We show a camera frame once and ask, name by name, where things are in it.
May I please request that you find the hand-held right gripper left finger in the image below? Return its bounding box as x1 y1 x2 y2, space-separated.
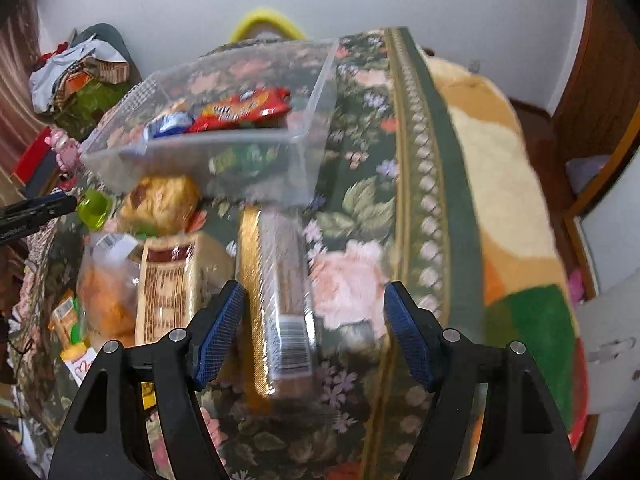
47 280 247 480

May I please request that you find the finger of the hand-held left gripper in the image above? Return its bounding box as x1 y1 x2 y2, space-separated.
0 194 79 246

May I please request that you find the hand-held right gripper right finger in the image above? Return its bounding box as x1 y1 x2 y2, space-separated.
383 281 587 480

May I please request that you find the green jelly cup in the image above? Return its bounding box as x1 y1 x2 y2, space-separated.
76 190 113 230

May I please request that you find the cream biscuit pack red label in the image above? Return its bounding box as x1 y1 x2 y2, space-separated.
135 232 236 348

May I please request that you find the gold-edged clear cracker pack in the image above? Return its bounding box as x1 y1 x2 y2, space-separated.
237 205 318 401

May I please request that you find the clear bag of orange snacks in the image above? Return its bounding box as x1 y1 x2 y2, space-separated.
76 232 146 348

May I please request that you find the golden bread bun packet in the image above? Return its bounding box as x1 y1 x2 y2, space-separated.
117 174 203 237

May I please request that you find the blue and white snack packet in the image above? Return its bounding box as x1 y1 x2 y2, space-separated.
144 111 195 141

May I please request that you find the green candy packet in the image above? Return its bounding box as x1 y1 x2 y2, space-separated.
209 143 281 177

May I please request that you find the clear plastic storage bin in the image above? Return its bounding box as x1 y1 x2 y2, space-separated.
80 37 342 207

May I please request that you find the red snack packet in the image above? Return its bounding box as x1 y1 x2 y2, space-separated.
189 87 292 133

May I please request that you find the pink plush toy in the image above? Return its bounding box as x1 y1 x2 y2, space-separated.
45 128 84 171

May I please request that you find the orange and green snack packet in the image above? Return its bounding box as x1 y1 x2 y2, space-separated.
49 296 87 348

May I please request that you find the pile of clothes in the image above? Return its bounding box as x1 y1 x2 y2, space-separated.
29 24 135 126

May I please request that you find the cream orange green fleece blanket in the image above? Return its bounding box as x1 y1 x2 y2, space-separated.
425 55 591 451

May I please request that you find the yellow chair back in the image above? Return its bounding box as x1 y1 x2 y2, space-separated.
230 7 307 43

